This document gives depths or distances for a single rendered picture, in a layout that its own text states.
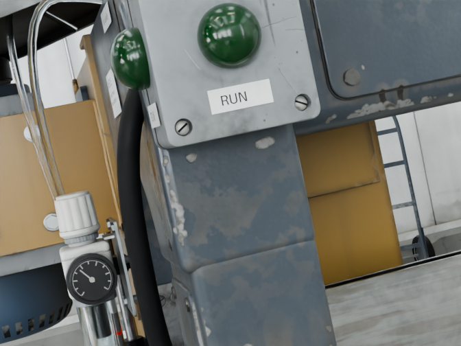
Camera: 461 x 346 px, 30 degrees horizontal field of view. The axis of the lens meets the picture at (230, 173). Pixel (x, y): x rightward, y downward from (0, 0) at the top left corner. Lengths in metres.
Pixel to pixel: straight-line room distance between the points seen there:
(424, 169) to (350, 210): 5.44
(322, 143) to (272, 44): 0.32
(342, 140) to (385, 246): 0.12
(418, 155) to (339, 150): 5.46
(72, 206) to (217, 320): 0.23
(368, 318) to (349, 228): 0.15
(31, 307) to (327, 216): 0.30
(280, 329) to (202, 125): 0.12
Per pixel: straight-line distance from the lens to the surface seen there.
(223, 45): 0.39
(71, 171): 0.81
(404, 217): 6.14
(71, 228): 0.65
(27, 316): 0.87
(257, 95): 0.40
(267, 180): 0.45
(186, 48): 0.40
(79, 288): 0.64
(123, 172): 0.45
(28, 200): 0.81
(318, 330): 0.46
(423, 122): 6.20
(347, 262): 0.78
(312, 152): 0.71
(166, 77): 0.39
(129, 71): 0.40
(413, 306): 0.66
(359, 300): 0.64
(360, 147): 0.73
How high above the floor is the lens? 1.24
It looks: 3 degrees down
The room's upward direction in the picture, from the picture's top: 12 degrees counter-clockwise
